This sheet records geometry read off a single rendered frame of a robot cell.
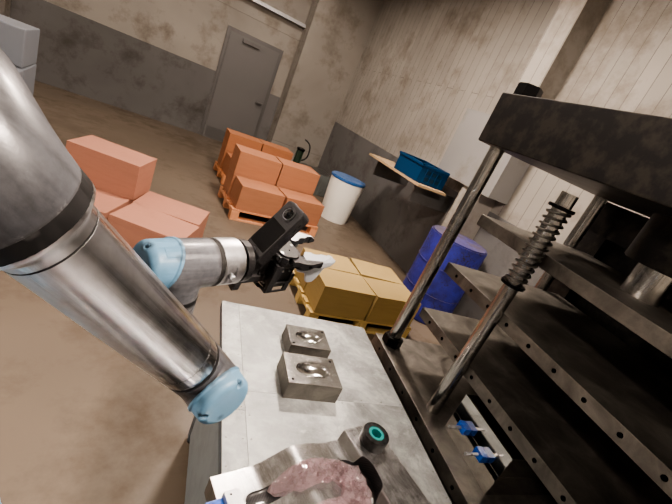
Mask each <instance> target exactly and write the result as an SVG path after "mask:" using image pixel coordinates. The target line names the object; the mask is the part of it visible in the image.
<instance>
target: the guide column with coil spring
mask: <svg viewBox="0 0 672 504"><path fill-rule="evenodd" d="M578 199H579V198H578V197H576V196H574V195H572V194H569V193H567V192H565V191H562V192H561V193H560V195H559V196H558V198H557V199H556V201H555V203H556V204H558V205H560V206H562V207H564V208H567V209H569V210H572V208H573V207H574V205H575V204H576V202H577V201H578ZM551 209H552V210H555V211H557V212H560V213H563V214H566V215H568V213H566V212H564V211H561V210H559V209H557V208H555V207H553V206H552V207H551ZM547 215H548V216H551V217H554V218H556V219H559V220H563V221H565V219H566V217H563V216H560V215H557V214H554V213H552V212H548V214H547ZM543 221H545V222H547V223H550V224H553V225H556V226H559V227H561V225H562V224H563V223H560V222H557V221H554V220H551V219H548V218H546V217H545V218H544V220H543ZM539 227H542V228H544V229H547V230H550V231H553V232H556V233H557V231H558V230H559V229H556V228H553V227H551V226H548V225H545V224H543V223H541V225H540V226H539ZM536 232H537V233H539V234H541V235H544V236H547V237H550V238H553V237H554V236H555V235H553V234H550V233H547V232H545V231H542V230H540V229H537V231H536ZM532 238H534V239H536V240H539V241H541V242H544V243H547V244H549V243H550V242H551V241H550V240H547V239H544V238H542V237H539V236H537V235H534V236H533V237H532ZM529 244H531V245H534V246H536V247H539V248H542V249H546V248H547V247H548V246H544V245H541V244H539V243H536V242H534V241H532V240H530V242H529ZM525 249H527V250H529V251H531V252H533V253H536V254H539V255H542V254H543V253H544V252H542V251H539V250H536V249H534V248H531V247H529V246H527V247H526V248H525ZM522 255H524V256H526V257H529V258H531V259H534V260H539V259H540V257H537V256H534V255H531V254H529V253H527V252H525V251H524V252H523V253H522ZM518 260H520V261H522V262H524V263H527V264H529V265H532V266H535V265H536V263H535V262H532V261H529V260H527V259H525V258H523V257H521V256H520V258H519V259H518ZM515 265H516V266H518V267H520V268H522V269H525V270H528V271H532V269H533V268H530V267H527V266H525V265H522V264H520V263H518V262H517V263H516V264H515ZM512 271H514V272H516V273H518V274H521V275H523V276H527V277H528V276H529V273H525V272H523V271H520V270H518V269H516V268H514V267H513V269H512ZM509 276H510V277H512V278H514V279H517V280H519V281H522V282H525V280H526V279H524V278H521V277H519V276H516V275H514V274H512V273H511V272H510V274H509ZM506 279H507V280H508V281H509V282H510V283H512V284H514V285H516V286H518V287H521V286H522V285H523V284H520V283H517V282H515V281H513V280H511V279H509V278H506ZM517 292H518V291H516V290H514V289H512V288H510V287H509V286H507V285H506V284H504V283H503V285H502V286H501V288H500V289H499V291H498V293H497V294H496V296H495V297H494V299H493V301H492V302H491V304H490V305H489V307H488V308H487V310H486V312H485V313H484V315H483V316H482V318H481V319H480V321H479V323H478V324H477V326H476V327H475V329H474V331H473V332H472V334H471V335H470V337H469V338H468V340H467V342H466V343H465V345H464V346H463V348H462V349H461V351H460V353H459V354H458V356H457V357H456V359H455V361H454V362H453V364H452V365H451V367H450V368H449V370H448V372H447V373H446V375H445V376H444V378H443V379H442V381H441V383H440V384H439V386H438V387H437V389H436V391H435V392H434V394H433V395H432V397H431V398H430V400H429V402H428V403H427V405H426V408H427V410H428V411H429V412H430V413H432V414H434V415H437V414H438V413H439V412H440V410H441V409H442V407H443V406H444V404H445V402H446V401H447V399H448V398H449V396H450V395H451V393H452V392H453V390H454V389H455V387H456V386H457V384H458V383H459V381H460V380H461V378H462V376H463V375H464V373H465V372H466V370H467V369H468V367H469V366H470V364H471V363H472V361H473V360H474V358H475V357H476V355H477V354H478V352H479V350H480V349H481V347H482V346H483V344H484V343H485V341H486V340H487V338H488V337H489V335H490V334H491V332H492V331H493V329H494V328H495V326H496V324H497V323H498V321H499V320H500V318H501V317H502V315H503V314H504V312H505V311H506V309H507V308H508V306H509V305H510V303H511V302H512V300H513V299H514V297H515V295H516V294H517Z"/></svg>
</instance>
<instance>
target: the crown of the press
mask: <svg viewBox="0 0 672 504"><path fill-rule="evenodd" d="M543 93H544V92H543V91H542V89H541V88H540V87H537V86H535V85H533V84H530V83H526V82H519V83H518V85H517V87H516V89H515V91H514V93H513V94H512V93H505V92H503V93H502V95H501V97H500V99H499V100H498V102H497V104H496V106H495V108H494V110H493V112H492V114H491V116H490V118H489V119H488V121H487V123H486V125H485V127H484V129H483V131H482V133H481V135H480V137H479V138H478V140H479V141H481V142H484V143H486V144H488V145H490V146H491V145H492V146H495V147H497V148H499V149H502V150H504V151H505V153H507V154H509V155H511V156H513V157H515V158H517V159H520V160H522V161H524V162H526V163H528V164H530V165H532V166H534V167H536V168H539V169H541V170H543V171H545V172H547V173H549V174H551V175H553V176H556V177H558V178H560V179H562V180H564V181H566V182H568V183H570V184H572V185H575V186H577V187H579V188H581V189H583V190H585V191H587V192H589V193H591V194H594V195H598V196H600V197H602V198H605V199H607V200H608V201H610V202H612V203H615V204H617V205H620V206H622V207H625V208H627V209H630V210H632V211H635V212H637V213H640V214H643V215H645V216H648V217H650V218H649V220H648V221H647V223H646V224H645V225H644V227H643V228H642V229H641V231H640V232H639V233H638V235H637V236H636V237H635V239H634V240H633V242H632V243H631V244H630V246H629V247H628V248H627V250H626V251H625V252H624V253H625V255H626V256H628V257H630V258H631V259H633V260H635V261H637V262H638V264H637V265H636V266H635V268H634V269H633V270H632V272H631V273H630V274H629V276H628V277H627V278H626V280H625V281H624V282H623V284H622V285H621V286H620V288H621V289H622V290H624V291H625V292H627V293H629V294H630V295H632V296H634V297H636V298H637V299H639V300H641V301H643V302H645V303H647V304H650V305H652V306H655V307H659V306H660V305H661V304H662V303H663V301H664V300H665V299H666V298H667V296H668V295H669V294H670V293H671V292H672V118H669V117H662V116H656V115H649V114H643V113H636V112H629V111H623V110H616V109H610V108H603V107H597V106H590V105H584V104H577V103H571V102H564V101H557V100H551V99H544V98H541V96H542V94H543Z"/></svg>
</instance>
